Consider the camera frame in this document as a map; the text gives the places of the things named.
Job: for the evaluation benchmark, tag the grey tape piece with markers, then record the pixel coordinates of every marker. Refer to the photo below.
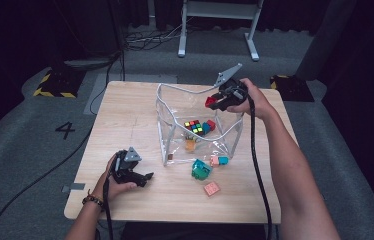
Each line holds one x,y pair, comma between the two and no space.
76,187

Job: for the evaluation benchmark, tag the person's right hand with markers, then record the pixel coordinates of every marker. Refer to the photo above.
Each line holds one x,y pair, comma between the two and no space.
256,101

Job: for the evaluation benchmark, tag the small light blue toy block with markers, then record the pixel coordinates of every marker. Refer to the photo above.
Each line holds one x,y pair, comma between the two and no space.
223,160

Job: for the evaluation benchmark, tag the dark grey curtain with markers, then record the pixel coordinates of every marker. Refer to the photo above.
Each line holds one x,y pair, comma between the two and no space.
328,40

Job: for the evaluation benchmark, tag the person's left hand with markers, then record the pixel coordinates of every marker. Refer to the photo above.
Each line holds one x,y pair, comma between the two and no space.
108,188

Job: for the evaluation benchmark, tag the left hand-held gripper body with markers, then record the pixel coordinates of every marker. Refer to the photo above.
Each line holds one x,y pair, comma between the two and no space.
123,173

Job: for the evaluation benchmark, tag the clear plastic bag white trim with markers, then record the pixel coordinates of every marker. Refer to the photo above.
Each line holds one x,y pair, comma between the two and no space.
181,153

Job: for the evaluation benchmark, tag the teal toy block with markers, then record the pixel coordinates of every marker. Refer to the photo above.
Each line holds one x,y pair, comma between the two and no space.
198,164
207,170

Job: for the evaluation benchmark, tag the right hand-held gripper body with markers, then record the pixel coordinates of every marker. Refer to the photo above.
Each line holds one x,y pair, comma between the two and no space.
235,93

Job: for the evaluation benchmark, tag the small pink toy block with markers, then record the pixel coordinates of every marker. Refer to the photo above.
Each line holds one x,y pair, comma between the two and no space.
214,161

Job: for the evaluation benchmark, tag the white metal stand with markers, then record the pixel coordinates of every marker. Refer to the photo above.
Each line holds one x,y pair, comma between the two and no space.
220,9

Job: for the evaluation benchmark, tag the orange toy block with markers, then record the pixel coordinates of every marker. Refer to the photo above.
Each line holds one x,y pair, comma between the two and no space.
190,145

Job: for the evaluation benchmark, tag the person's dark clothing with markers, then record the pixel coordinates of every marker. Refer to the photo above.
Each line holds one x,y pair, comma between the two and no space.
191,233

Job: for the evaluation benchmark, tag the green toy block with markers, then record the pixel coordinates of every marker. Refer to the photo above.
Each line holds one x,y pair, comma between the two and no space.
199,174

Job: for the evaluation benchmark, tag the multicoloured puzzle cube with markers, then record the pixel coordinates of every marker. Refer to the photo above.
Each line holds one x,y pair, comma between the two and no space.
194,127

